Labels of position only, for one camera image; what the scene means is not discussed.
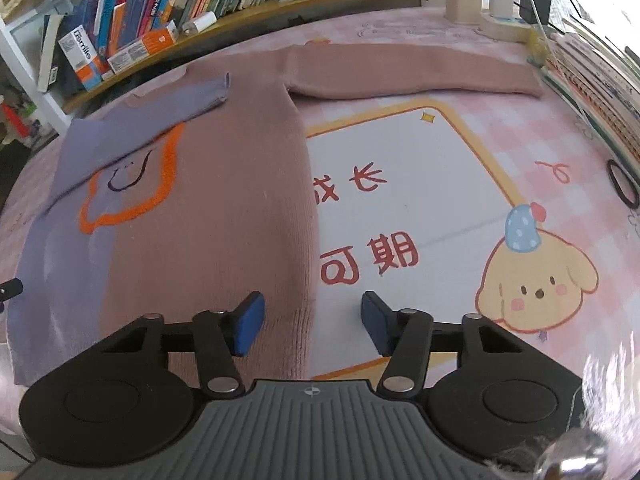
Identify purple and mauve sweater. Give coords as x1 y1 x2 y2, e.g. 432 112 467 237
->
4 42 542 387

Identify pink checkered cartoon tablecloth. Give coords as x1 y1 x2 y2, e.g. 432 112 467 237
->
0 6 640 461

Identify white and wood bookshelf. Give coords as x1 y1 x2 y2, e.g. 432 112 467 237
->
1 0 414 133

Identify white blue orange box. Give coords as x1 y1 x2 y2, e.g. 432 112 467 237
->
58 25 113 91

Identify white orange flat box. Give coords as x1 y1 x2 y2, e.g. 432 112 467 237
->
107 21 178 74

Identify white charger block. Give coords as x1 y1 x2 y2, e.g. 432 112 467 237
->
181 11 217 37

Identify stack of notebooks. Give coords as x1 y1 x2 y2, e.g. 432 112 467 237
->
541 10 639 181

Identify white power strip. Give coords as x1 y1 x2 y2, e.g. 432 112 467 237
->
476 12 532 44

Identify beige pen holder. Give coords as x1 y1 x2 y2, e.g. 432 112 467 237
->
445 0 482 25

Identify black power adapter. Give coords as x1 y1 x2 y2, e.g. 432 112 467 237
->
518 0 552 25

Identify black hair tie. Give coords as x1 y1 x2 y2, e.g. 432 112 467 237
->
605 158 639 210

